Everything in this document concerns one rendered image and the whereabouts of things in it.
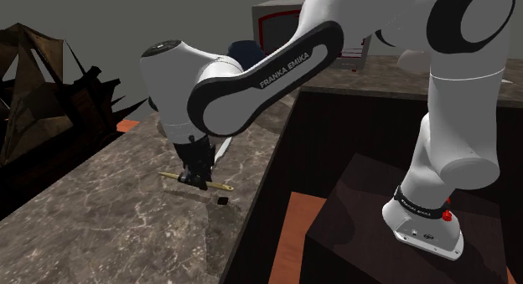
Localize white knife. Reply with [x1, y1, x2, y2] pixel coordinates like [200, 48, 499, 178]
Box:
[213, 136, 234, 163]

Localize yellow pen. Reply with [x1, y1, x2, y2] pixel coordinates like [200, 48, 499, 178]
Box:
[158, 171, 236, 193]

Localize dark blue round object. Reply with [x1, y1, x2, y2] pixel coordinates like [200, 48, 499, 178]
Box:
[226, 39, 267, 72]

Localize grey microwave with red trim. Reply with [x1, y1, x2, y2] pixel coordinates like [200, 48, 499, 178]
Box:
[251, 0, 373, 73]

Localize brown spiky plant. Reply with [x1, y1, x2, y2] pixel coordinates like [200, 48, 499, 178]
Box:
[0, 22, 149, 221]

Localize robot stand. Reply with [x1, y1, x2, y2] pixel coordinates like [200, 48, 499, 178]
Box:
[299, 152, 510, 284]

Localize white rounded object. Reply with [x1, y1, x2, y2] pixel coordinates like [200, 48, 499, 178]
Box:
[396, 49, 432, 75]

